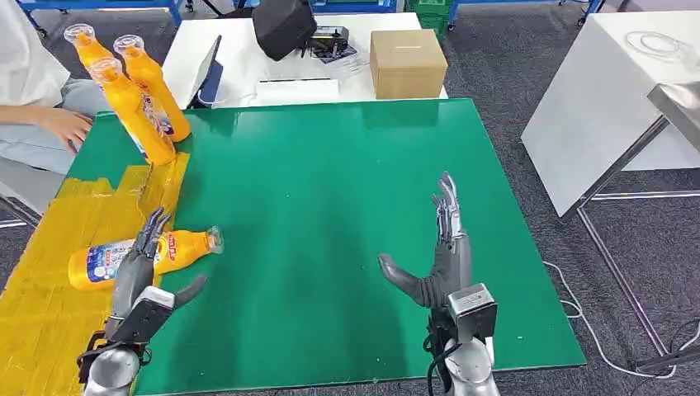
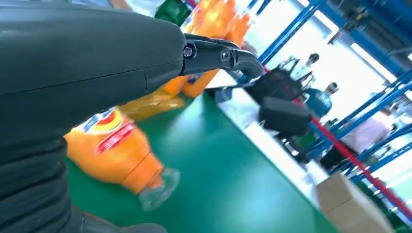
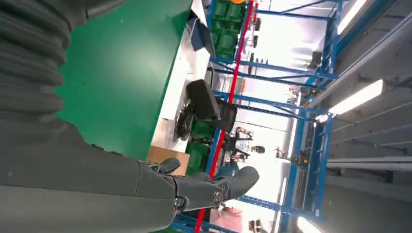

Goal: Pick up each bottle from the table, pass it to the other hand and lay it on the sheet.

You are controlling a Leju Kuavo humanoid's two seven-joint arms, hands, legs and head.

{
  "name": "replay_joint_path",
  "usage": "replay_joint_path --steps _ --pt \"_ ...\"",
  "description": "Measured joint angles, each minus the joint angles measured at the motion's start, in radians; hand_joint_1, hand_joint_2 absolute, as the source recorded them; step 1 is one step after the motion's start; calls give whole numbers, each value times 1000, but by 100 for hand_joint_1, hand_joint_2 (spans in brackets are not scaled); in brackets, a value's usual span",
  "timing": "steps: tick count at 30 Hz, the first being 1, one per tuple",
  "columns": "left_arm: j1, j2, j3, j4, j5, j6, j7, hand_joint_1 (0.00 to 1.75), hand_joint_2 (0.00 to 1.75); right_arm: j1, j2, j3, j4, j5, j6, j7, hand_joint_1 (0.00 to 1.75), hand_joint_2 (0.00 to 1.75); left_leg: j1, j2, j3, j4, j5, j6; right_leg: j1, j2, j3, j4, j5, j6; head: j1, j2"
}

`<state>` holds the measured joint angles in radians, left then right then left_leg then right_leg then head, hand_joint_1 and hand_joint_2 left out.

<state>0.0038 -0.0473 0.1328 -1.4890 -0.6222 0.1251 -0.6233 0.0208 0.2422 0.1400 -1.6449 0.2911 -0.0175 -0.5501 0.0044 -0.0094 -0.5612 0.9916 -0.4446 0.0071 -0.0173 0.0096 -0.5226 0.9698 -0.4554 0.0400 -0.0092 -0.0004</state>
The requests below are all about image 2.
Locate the green table mat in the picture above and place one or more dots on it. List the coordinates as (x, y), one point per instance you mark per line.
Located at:
(225, 180)

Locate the tablet with blue cover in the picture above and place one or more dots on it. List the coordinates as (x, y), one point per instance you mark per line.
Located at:
(225, 95)

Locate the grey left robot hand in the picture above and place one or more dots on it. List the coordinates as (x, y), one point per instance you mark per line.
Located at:
(80, 58)

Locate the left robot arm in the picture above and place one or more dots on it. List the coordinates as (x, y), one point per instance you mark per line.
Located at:
(29, 189)

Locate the person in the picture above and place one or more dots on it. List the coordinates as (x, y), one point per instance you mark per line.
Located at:
(367, 132)
(318, 101)

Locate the brown cardboard box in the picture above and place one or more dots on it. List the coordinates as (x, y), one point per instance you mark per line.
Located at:
(347, 209)

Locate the black device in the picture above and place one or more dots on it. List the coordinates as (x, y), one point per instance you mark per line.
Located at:
(284, 115)

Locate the blue steel rack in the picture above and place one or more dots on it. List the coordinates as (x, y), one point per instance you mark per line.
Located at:
(386, 96)
(289, 30)

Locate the white humanoid robot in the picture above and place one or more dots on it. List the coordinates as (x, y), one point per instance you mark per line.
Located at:
(304, 67)

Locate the white table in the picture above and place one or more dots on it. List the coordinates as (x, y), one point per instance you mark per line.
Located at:
(283, 157)

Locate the orange drink bottle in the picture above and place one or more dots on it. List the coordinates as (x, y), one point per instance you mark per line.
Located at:
(109, 151)
(212, 19)
(199, 88)

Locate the red barrier pole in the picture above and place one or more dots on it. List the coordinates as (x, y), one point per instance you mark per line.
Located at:
(354, 160)

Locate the black bag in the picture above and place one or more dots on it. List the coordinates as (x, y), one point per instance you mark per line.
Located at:
(273, 86)

